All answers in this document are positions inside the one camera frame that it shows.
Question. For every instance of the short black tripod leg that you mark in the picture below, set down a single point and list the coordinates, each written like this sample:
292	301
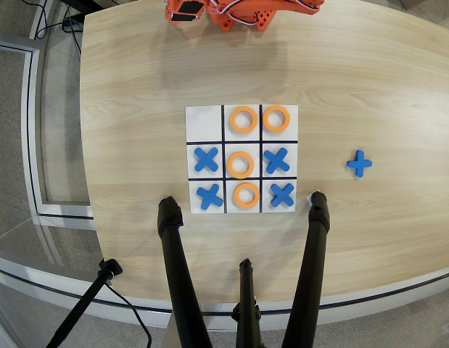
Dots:
247	301

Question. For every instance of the orange robot base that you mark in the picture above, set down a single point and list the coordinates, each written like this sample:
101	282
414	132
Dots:
264	20

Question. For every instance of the thin black stand pole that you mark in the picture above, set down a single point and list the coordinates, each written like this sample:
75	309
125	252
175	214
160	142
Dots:
84	304

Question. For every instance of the white tic-tac-toe board sheet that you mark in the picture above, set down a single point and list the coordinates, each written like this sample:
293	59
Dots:
204	123

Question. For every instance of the thick black tripod leg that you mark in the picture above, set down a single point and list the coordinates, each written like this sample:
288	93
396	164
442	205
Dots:
177	268
311	268

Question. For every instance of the grey metal floor frame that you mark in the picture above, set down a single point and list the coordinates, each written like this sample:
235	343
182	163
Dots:
30	145

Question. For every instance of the black furniture foot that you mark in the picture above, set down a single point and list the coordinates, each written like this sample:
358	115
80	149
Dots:
86	3

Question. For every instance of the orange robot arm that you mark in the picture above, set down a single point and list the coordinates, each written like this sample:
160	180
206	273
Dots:
282	5

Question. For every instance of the blue foam cross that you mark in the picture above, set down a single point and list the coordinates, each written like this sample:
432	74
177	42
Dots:
276	161
359	164
206	159
209	196
282	195

